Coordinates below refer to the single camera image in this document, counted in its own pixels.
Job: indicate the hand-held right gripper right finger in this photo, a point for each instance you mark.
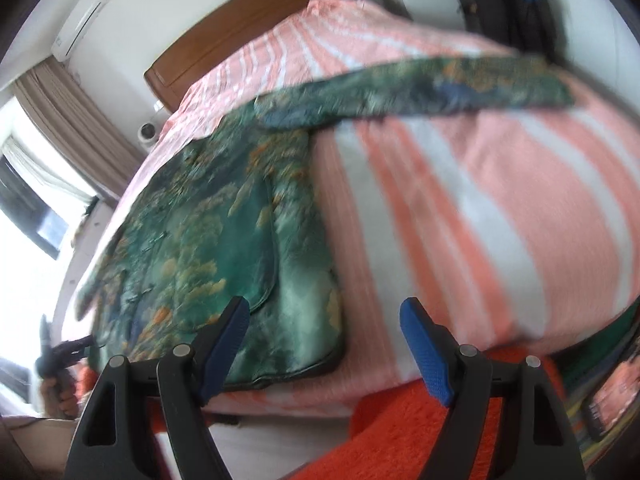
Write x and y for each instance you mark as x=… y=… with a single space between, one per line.
x=425 y=350

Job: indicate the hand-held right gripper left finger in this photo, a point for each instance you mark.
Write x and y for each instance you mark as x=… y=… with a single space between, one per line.
x=225 y=345

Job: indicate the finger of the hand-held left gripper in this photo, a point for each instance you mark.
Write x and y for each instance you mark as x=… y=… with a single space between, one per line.
x=77 y=346

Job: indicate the green floral satin jacket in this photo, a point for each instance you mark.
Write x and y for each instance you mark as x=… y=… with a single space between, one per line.
x=200 y=240

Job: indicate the person's left hand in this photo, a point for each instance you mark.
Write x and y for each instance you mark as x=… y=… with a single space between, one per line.
x=60 y=397

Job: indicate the orange fuzzy garment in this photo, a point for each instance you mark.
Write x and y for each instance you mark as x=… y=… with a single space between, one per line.
x=400 y=410

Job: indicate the white window seat cabinet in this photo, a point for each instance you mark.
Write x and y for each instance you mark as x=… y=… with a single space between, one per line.
x=85 y=245

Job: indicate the dark framed window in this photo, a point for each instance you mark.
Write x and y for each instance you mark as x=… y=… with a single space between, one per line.
x=30 y=210

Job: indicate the bed with pink striped sheet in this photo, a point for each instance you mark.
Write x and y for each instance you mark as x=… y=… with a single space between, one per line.
x=450 y=185

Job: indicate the white sheer curtain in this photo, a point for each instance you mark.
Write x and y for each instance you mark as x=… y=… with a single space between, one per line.
x=45 y=170

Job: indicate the small white desk fan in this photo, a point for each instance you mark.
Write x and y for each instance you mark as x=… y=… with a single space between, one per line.
x=148 y=134

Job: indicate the beige brown curtain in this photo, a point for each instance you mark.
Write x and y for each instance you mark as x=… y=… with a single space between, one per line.
x=65 y=110

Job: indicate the wooden headboard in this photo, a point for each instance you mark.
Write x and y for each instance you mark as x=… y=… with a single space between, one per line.
x=225 y=40

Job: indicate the dark hanging jacket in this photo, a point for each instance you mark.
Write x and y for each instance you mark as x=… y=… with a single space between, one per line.
x=530 y=20

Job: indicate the white wall air conditioner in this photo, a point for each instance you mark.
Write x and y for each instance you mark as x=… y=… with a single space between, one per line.
x=80 y=22

